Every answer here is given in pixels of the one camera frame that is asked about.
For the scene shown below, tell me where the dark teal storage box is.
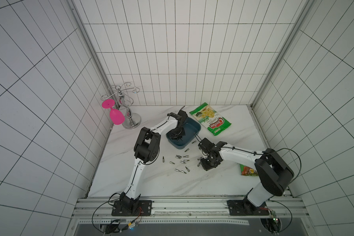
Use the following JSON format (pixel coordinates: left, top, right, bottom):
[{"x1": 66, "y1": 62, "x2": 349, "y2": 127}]
[{"x1": 166, "y1": 117, "x2": 201, "y2": 149}]

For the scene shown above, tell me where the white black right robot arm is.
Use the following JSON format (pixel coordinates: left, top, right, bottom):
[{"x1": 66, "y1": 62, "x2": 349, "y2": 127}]
[{"x1": 198, "y1": 138, "x2": 295, "y2": 216}]

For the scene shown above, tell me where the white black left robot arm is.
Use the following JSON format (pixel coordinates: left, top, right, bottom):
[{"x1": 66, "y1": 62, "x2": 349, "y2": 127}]
[{"x1": 112, "y1": 109, "x2": 188, "y2": 216}]

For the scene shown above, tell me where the green red snack packet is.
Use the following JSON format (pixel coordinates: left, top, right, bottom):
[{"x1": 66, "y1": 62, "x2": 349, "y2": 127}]
[{"x1": 240, "y1": 164, "x2": 259, "y2": 177}]

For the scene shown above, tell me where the green Chuba chips bag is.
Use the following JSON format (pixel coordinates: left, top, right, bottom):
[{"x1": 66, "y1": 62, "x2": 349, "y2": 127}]
[{"x1": 189, "y1": 103, "x2": 232, "y2": 136}]

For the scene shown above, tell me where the chrome cup holder stand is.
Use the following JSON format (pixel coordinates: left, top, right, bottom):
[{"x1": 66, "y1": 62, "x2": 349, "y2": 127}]
[{"x1": 101, "y1": 82, "x2": 141, "y2": 129}]

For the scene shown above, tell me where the pink plastic goblet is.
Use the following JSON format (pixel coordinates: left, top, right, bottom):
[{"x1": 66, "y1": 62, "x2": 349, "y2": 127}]
[{"x1": 102, "y1": 99, "x2": 125, "y2": 125}]

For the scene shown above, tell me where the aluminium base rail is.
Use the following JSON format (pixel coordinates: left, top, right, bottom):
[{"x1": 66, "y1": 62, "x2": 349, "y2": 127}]
[{"x1": 72, "y1": 196, "x2": 309, "y2": 226}]

